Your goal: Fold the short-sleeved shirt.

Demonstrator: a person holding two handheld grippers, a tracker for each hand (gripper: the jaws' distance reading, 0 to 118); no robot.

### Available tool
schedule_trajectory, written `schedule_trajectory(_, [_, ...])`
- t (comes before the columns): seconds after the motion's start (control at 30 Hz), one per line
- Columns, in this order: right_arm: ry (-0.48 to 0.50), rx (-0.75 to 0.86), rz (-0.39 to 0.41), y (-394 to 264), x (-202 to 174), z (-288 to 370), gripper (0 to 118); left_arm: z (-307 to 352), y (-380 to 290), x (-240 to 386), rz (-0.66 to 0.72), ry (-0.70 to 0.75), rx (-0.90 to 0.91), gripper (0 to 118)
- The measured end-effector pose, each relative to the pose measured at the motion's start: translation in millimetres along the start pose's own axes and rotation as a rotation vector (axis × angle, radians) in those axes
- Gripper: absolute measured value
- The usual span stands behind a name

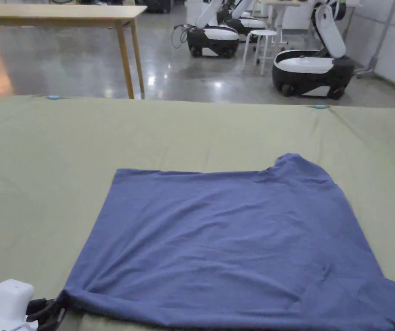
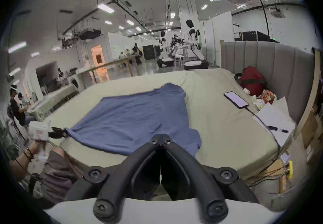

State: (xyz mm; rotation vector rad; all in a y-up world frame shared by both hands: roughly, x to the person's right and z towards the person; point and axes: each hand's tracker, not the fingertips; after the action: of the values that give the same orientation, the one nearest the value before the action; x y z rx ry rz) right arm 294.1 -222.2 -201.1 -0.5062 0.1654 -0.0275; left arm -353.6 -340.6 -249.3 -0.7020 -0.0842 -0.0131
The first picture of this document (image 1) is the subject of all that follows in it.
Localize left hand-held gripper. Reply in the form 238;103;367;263
0;279;68;331

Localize blue shirt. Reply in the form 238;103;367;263
56;153;395;331

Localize bed with pale green sheet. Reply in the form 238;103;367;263
0;94;395;331

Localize light wooden table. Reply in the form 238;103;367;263
0;4;149;100

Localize white and black wheeled robot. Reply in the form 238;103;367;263
231;0;266;44
187;0;241;58
271;0;356;101

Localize white round stool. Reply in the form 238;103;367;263
241;29;279;76

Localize white desk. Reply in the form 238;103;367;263
262;0;322;46

